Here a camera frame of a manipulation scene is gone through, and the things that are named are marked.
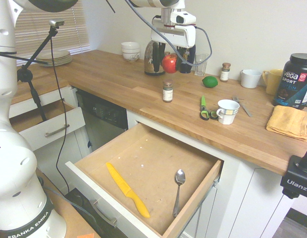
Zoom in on yellow kitchen knife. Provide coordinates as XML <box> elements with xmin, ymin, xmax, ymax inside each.
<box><xmin>105</xmin><ymin>162</ymin><xmax>151</xmax><ymax>219</ymax></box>

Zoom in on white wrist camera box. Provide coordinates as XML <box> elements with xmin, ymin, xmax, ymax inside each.
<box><xmin>175</xmin><ymin>11</ymin><xmax>197</xmax><ymax>26</ymax></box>

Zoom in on yellow ceramic mug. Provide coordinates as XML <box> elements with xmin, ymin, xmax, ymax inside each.
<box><xmin>261</xmin><ymin>69</ymin><xmax>285</xmax><ymax>96</ymax></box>

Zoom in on green lime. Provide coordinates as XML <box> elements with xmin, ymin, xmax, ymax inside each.
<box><xmin>202</xmin><ymin>75</ymin><xmax>219</xmax><ymax>88</ymax></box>

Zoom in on black Ulanzi camera stand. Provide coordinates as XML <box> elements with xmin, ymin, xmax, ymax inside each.
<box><xmin>279</xmin><ymin>142</ymin><xmax>307</xmax><ymax>199</ymax></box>

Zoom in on long silver drawer handle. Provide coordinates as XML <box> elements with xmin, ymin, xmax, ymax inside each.
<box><xmin>89</xmin><ymin>199</ymin><xmax>118</xmax><ymax>228</ymax></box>

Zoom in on short silver drawer handle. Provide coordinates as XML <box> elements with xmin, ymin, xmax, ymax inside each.
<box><xmin>44</xmin><ymin>123</ymin><xmax>70</xmax><ymax>138</ymax></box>

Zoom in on green handled scissors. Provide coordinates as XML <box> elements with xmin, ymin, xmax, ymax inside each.
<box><xmin>200</xmin><ymin>95</ymin><xmax>219</xmax><ymax>121</ymax></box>

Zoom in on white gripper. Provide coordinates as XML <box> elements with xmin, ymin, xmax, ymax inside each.
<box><xmin>150</xmin><ymin>23</ymin><xmax>196</xmax><ymax>72</ymax></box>

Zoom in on dark blue painted vase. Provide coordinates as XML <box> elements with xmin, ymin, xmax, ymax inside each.
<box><xmin>179</xmin><ymin>46</ymin><xmax>197</xmax><ymax>74</ymax></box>

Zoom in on white bowl floral print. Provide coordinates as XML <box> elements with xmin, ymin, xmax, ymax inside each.
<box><xmin>122</xmin><ymin>51</ymin><xmax>141</xmax><ymax>62</ymax></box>

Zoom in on white patterned cup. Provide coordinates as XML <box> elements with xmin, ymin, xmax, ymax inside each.
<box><xmin>215</xmin><ymin>99</ymin><xmax>241</xmax><ymax>125</ymax></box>

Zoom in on silver metal spoon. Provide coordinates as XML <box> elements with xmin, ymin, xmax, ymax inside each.
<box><xmin>172</xmin><ymin>169</ymin><xmax>187</xmax><ymax>218</ymax></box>

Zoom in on metal fork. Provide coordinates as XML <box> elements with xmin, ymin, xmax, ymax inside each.
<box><xmin>232</xmin><ymin>96</ymin><xmax>253</xmax><ymax>118</ymax></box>

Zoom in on stainless steel electric kettle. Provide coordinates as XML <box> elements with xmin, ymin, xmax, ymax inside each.
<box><xmin>144</xmin><ymin>40</ymin><xmax>166</xmax><ymax>76</ymax></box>

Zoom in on white base cabinet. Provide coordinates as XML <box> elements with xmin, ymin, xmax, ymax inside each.
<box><xmin>126</xmin><ymin>109</ymin><xmax>300</xmax><ymax>238</ymax></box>

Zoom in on wide wooden drawer white front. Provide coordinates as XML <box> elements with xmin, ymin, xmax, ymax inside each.
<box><xmin>65</xmin><ymin>122</ymin><xmax>225</xmax><ymax>238</ymax></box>

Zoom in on black tripod stand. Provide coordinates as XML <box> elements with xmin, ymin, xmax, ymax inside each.
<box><xmin>0</xmin><ymin>26</ymin><xmax>57</xmax><ymax>122</ymax></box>

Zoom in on red apple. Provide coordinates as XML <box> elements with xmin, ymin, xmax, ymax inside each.
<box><xmin>161</xmin><ymin>54</ymin><xmax>179</xmax><ymax>74</ymax></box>

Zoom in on stacked white bowls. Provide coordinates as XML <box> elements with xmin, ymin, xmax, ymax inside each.
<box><xmin>120</xmin><ymin>41</ymin><xmax>141</xmax><ymax>54</ymax></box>

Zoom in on stack of plates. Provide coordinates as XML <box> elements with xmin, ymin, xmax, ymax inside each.
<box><xmin>36</xmin><ymin>50</ymin><xmax>71</xmax><ymax>60</ymax></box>

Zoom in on green spice jar brown lid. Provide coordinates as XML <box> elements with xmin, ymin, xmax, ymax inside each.
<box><xmin>162</xmin><ymin>79</ymin><xmax>174</xmax><ymax>103</ymax></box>

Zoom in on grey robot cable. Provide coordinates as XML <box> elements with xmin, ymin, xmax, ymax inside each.
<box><xmin>123</xmin><ymin>0</ymin><xmax>213</xmax><ymax>66</ymax></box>

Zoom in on narrow wooden drawer white front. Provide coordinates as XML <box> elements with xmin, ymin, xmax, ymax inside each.
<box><xmin>9</xmin><ymin>99</ymin><xmax>86</xmax><ymax>152</ymax></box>

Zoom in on black dishwasher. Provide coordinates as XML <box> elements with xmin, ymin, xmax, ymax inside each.
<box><xmin>75</xmin><ymin>89</ymin><xmax>129</xmax><ymax>157</ymax></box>

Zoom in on thin black webcam cable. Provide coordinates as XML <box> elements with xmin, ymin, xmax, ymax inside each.
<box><xmin>51</xmin><ymin>34</ymin><xmax>70</xmax><ymax>194</ymax></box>

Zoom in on yellow folded cloth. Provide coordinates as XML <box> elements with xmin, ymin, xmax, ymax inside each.
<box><xmin>266</xmin><ymin>105</ymin><xmax>307</xmax><ymax>143</ymax></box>

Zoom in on plain white mug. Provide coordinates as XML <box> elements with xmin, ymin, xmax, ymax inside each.
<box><xmin>240</xmin><ymin>69</ymin><xmax>262</xmax><ymax>89</ymax></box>

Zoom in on beige ceramic plate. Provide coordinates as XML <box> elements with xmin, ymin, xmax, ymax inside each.
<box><xmin>37</xmin><ymin>59</ymin><xmax>73</xmax><ymax>67</ymax></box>
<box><xmin>36</xmin><ymin>56</ymin><xmax>72</xmax><ymax>63</ymax></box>

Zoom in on white window blinds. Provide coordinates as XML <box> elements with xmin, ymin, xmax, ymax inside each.
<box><xmin>13</xmin><ymin>0</ymin><xmax>91</xmax><ymax>67</ymax></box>

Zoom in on small spice jar brown lid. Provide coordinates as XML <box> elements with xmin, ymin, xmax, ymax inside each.
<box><xmin>220</xmin><ymin>62</ymin><xmax>231</xmax><ymax>82</ymax></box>

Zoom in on clear drinking glass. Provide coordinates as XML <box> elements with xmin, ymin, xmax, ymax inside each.
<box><xmin>194</xmin><ymin>53</ymin><xmax>209</xmax><ymax>77</ymax></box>

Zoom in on black Vega protein tub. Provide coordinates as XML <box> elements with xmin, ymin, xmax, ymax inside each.
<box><xmin>273</xmin><ymin>53</ymin><xmax>307</xmax><ymax>110</ymax></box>

